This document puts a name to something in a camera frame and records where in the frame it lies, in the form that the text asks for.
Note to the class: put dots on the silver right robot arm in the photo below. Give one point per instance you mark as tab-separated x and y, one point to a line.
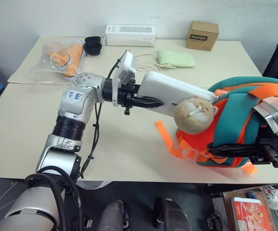
271	118

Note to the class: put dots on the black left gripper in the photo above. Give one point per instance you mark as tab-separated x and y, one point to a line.
125	96

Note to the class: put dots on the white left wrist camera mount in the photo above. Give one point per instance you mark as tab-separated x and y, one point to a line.
126	67

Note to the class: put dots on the black round cup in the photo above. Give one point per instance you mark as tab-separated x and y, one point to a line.
92	39

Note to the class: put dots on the black bowls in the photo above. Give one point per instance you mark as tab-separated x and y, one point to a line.
93	48

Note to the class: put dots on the white and red sneaker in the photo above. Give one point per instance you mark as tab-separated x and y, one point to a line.
272	196

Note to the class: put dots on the brown cardboard box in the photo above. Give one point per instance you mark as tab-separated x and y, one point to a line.
202	36

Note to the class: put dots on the red printed box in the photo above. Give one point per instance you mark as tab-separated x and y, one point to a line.
250	214

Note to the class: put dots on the open brown carton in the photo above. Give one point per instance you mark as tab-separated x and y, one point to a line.
228	211

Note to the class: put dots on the long white carton box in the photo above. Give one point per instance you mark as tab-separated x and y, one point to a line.
130	34

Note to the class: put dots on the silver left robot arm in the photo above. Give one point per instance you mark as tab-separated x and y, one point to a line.
69	103

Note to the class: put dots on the orange and teal backpack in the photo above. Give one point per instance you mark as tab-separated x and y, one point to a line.
237	115

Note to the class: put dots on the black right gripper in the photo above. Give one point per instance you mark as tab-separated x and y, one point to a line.
266	149

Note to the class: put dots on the plastic bag with orange slippers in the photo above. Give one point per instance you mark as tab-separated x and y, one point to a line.
59	60

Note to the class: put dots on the white rectangular box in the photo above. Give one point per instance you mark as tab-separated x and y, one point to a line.
168	91

